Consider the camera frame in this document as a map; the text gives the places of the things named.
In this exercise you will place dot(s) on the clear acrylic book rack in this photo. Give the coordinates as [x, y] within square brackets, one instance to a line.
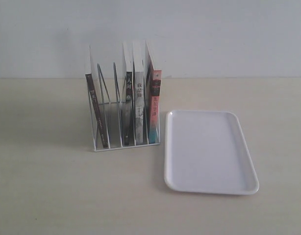
[112, 97]

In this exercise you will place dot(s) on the pink teal spine book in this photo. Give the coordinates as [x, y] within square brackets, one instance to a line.
[153, 84]

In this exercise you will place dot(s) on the grey white spine book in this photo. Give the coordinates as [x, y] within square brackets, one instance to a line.
[138, 91]

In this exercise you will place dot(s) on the black spine book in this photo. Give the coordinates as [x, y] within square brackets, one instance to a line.
[127, 93]

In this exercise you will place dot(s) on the dark brown spine book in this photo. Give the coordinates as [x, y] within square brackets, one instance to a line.
[91, 76]

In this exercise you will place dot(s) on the white plastic tray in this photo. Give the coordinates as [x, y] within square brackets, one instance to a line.
[206, 152]

